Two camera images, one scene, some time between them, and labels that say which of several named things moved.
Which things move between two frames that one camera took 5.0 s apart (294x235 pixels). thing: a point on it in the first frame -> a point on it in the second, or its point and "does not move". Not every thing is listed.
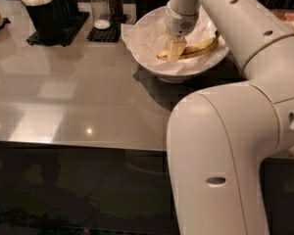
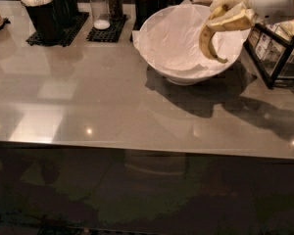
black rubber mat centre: [109, 34] does not move
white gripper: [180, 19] -> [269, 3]
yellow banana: [192, 50] -> [206, 37]
